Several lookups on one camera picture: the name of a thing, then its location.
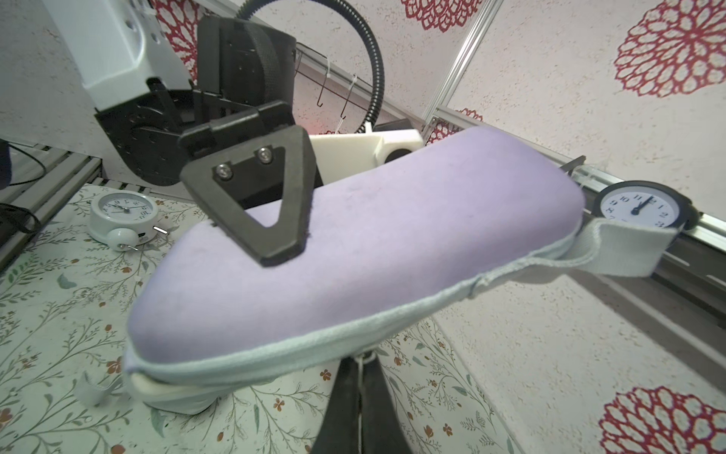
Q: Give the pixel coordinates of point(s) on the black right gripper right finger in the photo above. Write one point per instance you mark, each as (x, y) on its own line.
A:
(380, 429)

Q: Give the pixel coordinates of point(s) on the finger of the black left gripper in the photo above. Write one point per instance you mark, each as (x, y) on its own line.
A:
(259, 191)

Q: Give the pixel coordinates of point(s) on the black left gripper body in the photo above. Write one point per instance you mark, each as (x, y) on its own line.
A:
(241, 66)

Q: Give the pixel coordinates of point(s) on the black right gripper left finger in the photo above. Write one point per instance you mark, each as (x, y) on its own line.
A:
(340, 431)

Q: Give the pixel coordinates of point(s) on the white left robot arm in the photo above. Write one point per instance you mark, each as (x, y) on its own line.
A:
(118, 45)

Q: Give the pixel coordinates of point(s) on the white round table clock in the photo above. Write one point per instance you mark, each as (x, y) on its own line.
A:
(124, 220)

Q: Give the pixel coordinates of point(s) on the black alarm clock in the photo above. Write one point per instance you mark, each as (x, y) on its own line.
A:
(648, 204)

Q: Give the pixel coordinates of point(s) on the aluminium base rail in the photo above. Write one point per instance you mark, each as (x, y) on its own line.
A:
(44, 180)

